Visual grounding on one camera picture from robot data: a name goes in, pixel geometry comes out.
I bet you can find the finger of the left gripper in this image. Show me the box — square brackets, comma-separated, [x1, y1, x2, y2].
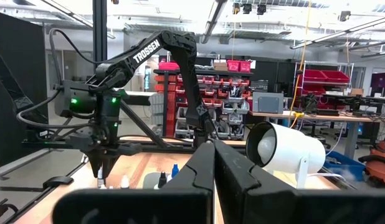
[85, 153, 103, 179]
[102, 154, 121, 180]

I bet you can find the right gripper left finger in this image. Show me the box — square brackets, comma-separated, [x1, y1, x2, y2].
[52, 140, 216, 224]

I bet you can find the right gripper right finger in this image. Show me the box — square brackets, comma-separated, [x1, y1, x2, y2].
[213, 139, 385, 224]

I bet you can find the large black candy color bottle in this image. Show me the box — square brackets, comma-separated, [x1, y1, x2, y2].
[153, 171, 168, 190]

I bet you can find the grey plastic storage bin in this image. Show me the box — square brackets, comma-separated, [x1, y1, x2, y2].
[142, 172, 181, 190]

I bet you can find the black table clamp foot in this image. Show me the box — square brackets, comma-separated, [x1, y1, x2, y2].
[42, 175, 75, 190]

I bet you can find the white spotlight lamp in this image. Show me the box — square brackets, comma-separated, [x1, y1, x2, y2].
[245, 121, 326, 190]

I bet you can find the grey metal box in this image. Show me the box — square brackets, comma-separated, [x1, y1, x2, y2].
[252, 91, 285, 114]

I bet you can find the red grey parts bin rack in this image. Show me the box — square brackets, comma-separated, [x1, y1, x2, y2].
[153, 58, 252, 141]

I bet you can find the blue plastic crate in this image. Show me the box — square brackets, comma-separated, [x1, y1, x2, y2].
[323, 151, 366, 182]

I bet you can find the black fabric divider screen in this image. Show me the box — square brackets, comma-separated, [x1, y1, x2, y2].
[0, 11, 49, 166]

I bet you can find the wooden work table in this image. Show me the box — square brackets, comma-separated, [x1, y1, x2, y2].
[248, 110, 380, 159]

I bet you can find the orange black shop vacuum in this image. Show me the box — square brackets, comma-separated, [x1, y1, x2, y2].
[358, 136, 385, 187]

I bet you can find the shelf with red bins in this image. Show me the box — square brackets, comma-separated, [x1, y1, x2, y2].
[293, 60, 355, 110]

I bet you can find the dark computer monitor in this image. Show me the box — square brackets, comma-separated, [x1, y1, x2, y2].
[370, 72, 385, 90]

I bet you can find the black aluminium table frame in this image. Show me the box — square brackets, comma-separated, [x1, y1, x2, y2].
[0, 0, 358, 224]

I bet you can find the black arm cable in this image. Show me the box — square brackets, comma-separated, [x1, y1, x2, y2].
[16, 27, 102, 130]

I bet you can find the yellow hanging cable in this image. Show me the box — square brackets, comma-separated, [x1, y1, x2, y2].
[287, 0, 313, 130]

